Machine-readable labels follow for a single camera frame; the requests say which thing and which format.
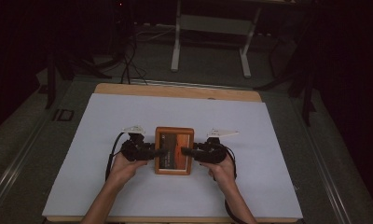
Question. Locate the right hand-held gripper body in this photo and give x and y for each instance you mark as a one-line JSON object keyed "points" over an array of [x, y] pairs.
{"points": [[214, 152]]}

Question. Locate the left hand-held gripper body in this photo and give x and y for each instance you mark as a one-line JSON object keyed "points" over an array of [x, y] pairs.
{"points": [[135, 149]]}

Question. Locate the wooden picture frame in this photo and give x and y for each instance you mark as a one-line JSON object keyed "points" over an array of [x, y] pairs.
{"points": [[174, 141]]}

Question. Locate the person's right hand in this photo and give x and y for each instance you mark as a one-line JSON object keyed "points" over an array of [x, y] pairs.
{"points": [[222, 172]]}

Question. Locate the person's left hand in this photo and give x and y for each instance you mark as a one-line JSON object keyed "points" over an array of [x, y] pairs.
{"points": [[125, 169]]}

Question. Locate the white table sheet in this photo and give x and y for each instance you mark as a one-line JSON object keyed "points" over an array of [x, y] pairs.
{"points": [[190, 109]]}

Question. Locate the black stand with legs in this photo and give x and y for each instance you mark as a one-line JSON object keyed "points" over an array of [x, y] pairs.
{"points": [[69, 67]]}

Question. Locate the black tripod stand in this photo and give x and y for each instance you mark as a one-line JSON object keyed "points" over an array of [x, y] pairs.
{"points": [[299, 77]]}

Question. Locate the black floor bracket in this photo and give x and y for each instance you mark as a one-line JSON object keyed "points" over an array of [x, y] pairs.
{"points": [[63, 115]]}

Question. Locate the metal floor rail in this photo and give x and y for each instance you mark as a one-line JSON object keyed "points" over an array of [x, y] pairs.
{"points": [[324, 161], [16, 165]]}

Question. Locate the white metal desk frame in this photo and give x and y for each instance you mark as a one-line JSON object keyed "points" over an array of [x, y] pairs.
{"points": [[212, 25]]}

